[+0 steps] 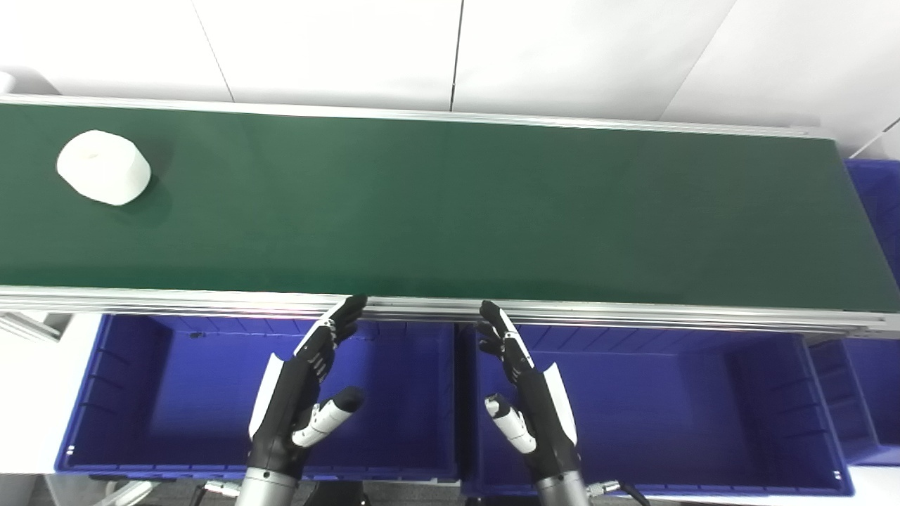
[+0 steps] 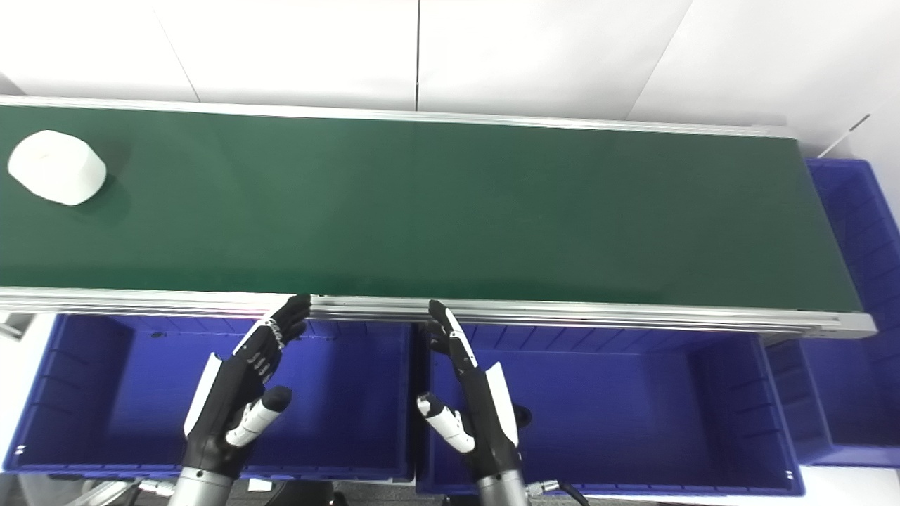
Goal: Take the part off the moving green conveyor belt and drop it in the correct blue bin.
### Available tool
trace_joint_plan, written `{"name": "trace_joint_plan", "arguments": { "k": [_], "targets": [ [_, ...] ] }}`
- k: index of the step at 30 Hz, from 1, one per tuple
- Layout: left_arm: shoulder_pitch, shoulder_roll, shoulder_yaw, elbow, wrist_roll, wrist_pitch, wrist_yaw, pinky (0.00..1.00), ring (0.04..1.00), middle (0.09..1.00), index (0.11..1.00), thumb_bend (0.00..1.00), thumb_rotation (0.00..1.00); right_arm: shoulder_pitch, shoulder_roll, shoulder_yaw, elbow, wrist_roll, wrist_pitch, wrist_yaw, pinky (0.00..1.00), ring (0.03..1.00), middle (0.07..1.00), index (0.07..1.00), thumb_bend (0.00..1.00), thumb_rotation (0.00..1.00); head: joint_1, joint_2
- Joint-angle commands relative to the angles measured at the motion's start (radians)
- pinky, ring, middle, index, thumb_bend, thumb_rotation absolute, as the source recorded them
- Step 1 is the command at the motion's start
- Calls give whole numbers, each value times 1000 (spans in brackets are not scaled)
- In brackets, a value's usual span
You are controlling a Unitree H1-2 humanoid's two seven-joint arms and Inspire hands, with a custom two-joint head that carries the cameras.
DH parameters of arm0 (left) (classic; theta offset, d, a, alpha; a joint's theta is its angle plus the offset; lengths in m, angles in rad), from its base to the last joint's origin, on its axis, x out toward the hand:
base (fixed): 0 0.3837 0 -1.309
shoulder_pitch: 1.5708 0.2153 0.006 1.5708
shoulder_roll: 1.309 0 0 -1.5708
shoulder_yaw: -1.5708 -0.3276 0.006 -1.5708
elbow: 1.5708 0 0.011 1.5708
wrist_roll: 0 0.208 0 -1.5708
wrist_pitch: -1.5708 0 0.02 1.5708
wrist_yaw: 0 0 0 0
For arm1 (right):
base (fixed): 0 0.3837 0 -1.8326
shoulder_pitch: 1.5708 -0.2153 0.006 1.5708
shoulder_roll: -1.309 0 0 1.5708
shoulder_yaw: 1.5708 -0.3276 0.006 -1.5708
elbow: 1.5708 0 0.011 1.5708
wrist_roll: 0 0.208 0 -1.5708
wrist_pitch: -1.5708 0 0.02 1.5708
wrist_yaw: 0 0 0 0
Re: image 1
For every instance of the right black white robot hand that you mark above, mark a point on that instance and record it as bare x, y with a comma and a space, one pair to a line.
545, 422

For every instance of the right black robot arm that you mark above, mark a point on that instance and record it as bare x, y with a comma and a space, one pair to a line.
561, 492

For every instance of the blue plastic bin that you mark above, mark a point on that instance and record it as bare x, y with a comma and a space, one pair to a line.
879, 204
176, 393
861, 393
668, 414

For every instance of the white cylindrical plastic part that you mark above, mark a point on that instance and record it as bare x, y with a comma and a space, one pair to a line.
103, 167

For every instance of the green conveyor belt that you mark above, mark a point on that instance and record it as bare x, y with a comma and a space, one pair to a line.
450, 211
598, 314

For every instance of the grey conveyor motor housing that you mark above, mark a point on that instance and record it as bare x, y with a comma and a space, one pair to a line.
5, 81

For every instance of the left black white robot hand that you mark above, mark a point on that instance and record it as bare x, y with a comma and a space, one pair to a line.
285, 407

